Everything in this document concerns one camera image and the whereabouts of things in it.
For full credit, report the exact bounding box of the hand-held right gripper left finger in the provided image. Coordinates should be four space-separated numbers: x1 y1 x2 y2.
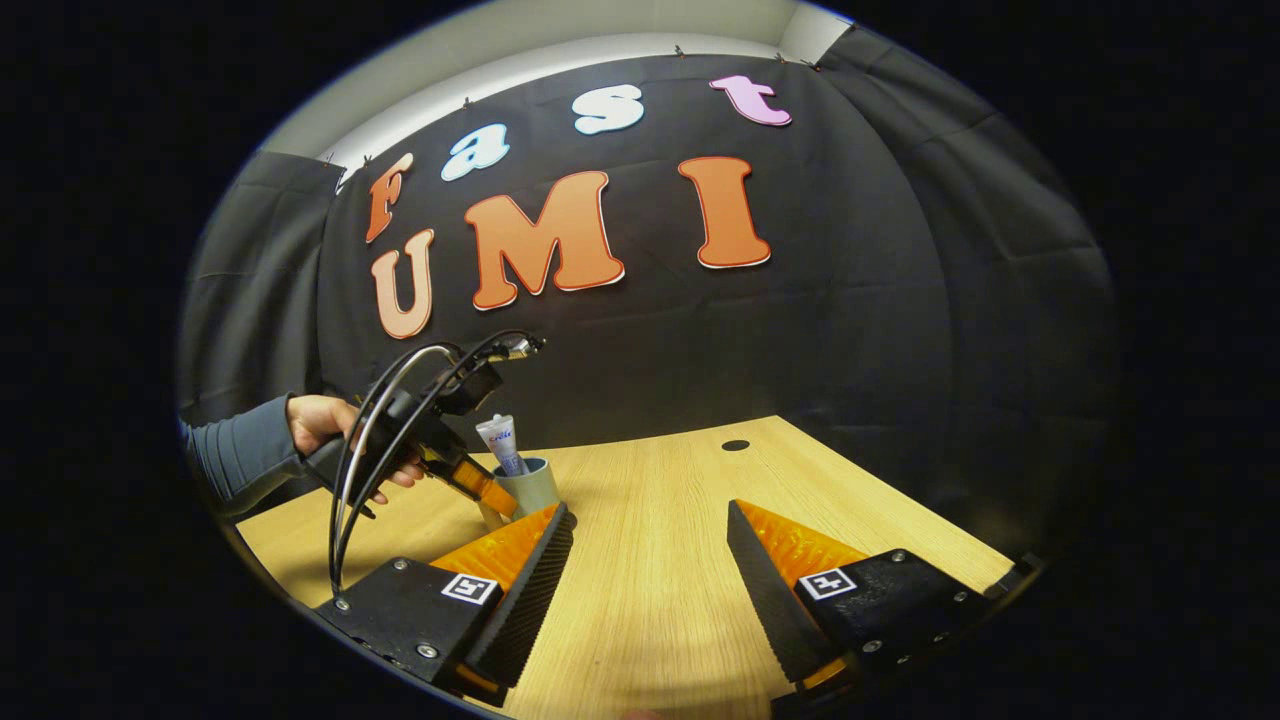
315 503 578 701

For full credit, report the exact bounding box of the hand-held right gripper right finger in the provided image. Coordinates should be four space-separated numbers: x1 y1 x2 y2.
727 499 1016 701

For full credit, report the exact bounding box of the white toothpaste tube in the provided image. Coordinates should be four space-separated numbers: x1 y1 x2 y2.
475 414 528 478

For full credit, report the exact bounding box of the light blue cup wooden handle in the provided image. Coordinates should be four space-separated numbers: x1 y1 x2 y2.
480 457 562 531

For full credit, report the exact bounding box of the light wooden desktop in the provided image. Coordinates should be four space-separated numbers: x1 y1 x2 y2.
235 415 1016 720

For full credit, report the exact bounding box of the black backdrop cloth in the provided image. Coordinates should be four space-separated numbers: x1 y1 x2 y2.
178 25 1119 561

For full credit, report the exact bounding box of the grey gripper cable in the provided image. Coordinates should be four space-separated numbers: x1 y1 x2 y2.
340 343 461 603

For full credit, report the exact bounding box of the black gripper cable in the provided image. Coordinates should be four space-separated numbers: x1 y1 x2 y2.
327 330 538 598

